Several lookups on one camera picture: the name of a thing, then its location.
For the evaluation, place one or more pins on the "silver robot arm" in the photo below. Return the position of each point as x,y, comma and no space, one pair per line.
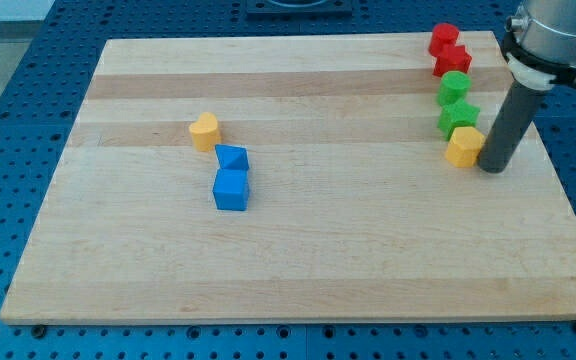
540,44

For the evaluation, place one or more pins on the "yellow heart block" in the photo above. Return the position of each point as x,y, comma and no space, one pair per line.
205,132

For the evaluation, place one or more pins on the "yellow hexagon block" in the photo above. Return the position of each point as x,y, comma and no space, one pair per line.
464,147

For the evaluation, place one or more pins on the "blue cube block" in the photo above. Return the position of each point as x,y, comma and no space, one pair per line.
231,190

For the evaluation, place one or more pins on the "blue triangle block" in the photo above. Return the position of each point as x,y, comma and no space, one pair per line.
232,157

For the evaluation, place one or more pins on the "wooden board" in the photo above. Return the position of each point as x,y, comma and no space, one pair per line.
353,214

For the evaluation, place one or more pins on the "green star block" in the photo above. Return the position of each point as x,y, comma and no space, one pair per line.
458,114

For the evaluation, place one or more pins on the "green cylinder block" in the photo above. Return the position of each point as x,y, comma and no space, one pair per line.
454,85

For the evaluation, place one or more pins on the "red star block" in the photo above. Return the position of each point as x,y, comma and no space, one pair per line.
452,58

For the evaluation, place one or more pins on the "red cylinder block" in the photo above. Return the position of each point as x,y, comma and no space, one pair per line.
443,34

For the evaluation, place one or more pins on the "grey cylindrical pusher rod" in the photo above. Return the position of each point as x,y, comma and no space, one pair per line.
520,105

